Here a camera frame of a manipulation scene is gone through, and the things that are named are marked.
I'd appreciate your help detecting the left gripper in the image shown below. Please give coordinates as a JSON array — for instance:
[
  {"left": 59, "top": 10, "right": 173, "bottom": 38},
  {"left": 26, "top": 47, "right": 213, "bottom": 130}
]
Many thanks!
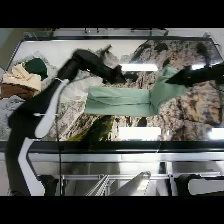
[{"left": 110, "top": 64, "right": 128, "bottom": 85}]

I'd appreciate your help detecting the light green shirt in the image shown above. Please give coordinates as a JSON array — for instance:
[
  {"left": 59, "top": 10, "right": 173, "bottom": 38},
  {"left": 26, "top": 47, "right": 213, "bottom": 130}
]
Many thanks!
[{"left": 84, "top": 64, "right": 190, "bottom": 118}]

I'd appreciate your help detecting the dark green garment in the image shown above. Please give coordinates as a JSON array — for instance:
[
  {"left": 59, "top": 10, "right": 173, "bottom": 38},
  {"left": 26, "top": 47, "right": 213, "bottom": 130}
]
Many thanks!
[{"left": 24, "top": 57, "right": 49, "bottom": 81}]

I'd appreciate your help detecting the cream garment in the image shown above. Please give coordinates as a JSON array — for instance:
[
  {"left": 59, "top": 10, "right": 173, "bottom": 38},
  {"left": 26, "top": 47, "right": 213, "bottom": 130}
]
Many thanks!
[{"left": 2, "top": 63, "right": 43, "bottom": 93}]

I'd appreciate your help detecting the brown garment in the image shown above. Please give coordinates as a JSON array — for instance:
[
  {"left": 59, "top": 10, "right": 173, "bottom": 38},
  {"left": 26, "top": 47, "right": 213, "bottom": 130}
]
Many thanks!
[{"left": 0, "top": 82, "right": 35, "bottom": 100}]

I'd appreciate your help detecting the grey garment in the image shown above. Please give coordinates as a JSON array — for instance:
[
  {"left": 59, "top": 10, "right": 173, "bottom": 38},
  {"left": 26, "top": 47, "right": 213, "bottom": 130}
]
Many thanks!
[{"left": 0, "top": 94, "right": 27, "bottom": 141}]

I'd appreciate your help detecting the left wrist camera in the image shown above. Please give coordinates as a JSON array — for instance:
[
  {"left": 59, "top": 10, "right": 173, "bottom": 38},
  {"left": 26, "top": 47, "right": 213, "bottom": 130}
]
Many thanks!
[{"left": 99, "top": 44, "right": 113, "bottom": 58}]

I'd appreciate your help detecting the silver frame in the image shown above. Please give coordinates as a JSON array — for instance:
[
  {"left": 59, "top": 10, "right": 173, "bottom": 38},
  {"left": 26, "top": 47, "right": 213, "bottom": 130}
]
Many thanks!
[{"left": 0, "top": 28, "right": 224, "bottom": 197}]

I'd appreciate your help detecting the black cable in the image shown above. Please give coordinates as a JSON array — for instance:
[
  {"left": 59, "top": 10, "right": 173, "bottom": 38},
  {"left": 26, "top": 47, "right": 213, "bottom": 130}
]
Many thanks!
[{"left": 54, "top": 78, "right": 64, "bottom": 197}]

